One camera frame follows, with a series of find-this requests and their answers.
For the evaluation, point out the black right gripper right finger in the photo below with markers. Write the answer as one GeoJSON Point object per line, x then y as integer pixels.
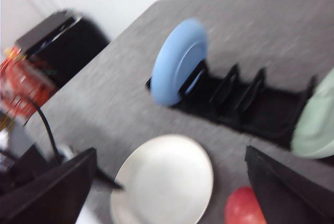
{"type": "Point", "coordinates": [286, 195]}

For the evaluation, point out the red yellow pomegranate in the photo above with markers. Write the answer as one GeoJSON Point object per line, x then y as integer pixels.
{"type": "Point", "coordinates": [242, 207]}

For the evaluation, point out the white plate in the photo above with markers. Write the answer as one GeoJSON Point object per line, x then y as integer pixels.
{"type": "Point", "coordinates": [166, 180]}

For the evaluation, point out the green plate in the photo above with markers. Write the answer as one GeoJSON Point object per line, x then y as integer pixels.
{"type": "Point", "coordinates": [313, 132]}

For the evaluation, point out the black plate rack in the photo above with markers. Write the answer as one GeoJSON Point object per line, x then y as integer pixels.
{"type": "Point", "coordinates": [268, 112]}

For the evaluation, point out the blue plate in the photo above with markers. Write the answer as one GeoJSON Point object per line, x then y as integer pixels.
{"type": "Point", "coordinates": [183, 50]}

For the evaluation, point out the red circuit board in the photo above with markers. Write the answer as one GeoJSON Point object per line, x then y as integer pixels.
{"type": "Point", "coordinates": [25, 83]}

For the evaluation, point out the black box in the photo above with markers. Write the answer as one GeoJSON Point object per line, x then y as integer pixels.
{"type": "Point", "coordinates": [64, 45]}

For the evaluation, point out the black cable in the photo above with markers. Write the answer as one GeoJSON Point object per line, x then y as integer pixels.
{"type": "Point", "coordinates": [50, 134]}

